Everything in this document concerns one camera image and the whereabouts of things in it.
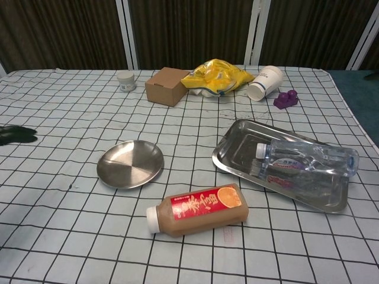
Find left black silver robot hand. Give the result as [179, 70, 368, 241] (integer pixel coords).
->
[0, 125, 38, 146]

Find brown bottle with red label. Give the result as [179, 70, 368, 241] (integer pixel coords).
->
[146, 183, 249, 237]

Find clear plastic water bottle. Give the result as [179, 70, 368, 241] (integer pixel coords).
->
[256, 139, 360, 180]

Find white checkered tablecloth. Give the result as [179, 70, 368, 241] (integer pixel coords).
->
[0, 68, 379, 284]

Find round steel plate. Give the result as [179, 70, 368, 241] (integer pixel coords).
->
[97, 140, 165, 189]

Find small white jar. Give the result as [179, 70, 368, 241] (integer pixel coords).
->
[116, 70, 137, 92]

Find brown cardboard box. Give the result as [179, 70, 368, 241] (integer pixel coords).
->
[144, 67, 190, 107]

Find yellow snack bag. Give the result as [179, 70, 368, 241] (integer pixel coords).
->
[180, 59, 255, 98]

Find rectangular steel tray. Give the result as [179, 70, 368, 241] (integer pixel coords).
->
[211, 119, 350, 214]

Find white paper cup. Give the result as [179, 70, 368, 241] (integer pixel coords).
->
[247, 65, 284, 102]

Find purple toy block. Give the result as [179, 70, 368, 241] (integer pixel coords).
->
[272, 89, 299, 111]

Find teal table mat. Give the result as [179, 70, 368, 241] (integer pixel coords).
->
[325, 69, 379, 143]

